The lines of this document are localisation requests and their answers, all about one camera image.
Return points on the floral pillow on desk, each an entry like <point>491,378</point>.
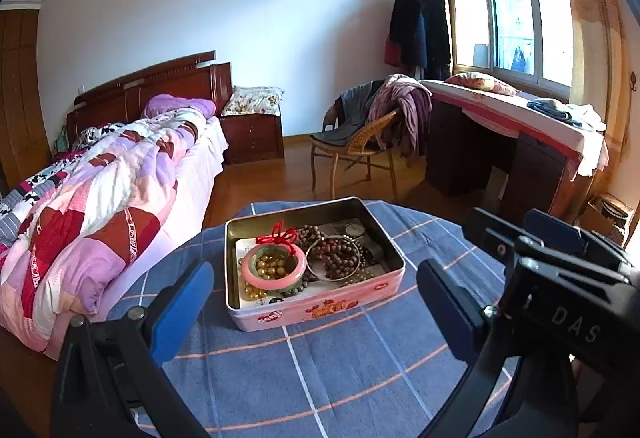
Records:
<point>482,82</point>

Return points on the wooden bed with headboard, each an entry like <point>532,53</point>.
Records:
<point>104,110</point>

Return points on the desk with pink cloth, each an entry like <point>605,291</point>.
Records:
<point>549,165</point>

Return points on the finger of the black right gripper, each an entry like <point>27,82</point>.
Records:
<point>568,239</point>
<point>498,237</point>

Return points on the pink jade bangle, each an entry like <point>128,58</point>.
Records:
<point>247,262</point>

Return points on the red string knot charm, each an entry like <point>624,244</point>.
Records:
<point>280,236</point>

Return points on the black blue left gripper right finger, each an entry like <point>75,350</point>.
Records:
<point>541,400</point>

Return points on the dark wood nightstand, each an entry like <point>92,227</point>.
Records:
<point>252,138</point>

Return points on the brown wooden wardrobe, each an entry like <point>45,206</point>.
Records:
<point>24,144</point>

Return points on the pink clothes on chair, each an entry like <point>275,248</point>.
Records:
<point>414,102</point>

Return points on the silver wrist watch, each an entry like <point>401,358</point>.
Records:
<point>371,252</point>

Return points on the purple pillow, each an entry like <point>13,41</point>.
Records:
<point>164,103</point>

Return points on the green bangle with beads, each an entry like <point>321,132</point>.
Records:
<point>274,263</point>

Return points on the pink cookie tin box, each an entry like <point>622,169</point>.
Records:
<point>324,304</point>

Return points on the window with white frame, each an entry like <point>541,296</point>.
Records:
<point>527,43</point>

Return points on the beige curtain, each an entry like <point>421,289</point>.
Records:
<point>601,69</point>

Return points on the pink patchwork quilt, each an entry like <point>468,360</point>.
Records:
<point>96,224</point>

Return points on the floral cushion on nightstand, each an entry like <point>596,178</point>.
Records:
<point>254,101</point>

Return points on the blue plaid tablecloth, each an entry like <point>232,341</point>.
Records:
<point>382,370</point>

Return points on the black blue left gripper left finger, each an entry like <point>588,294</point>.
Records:
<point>108,369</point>

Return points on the dark coats on rack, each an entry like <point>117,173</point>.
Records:
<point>418,39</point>

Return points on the wicker chair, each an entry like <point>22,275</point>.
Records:
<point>347,135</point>

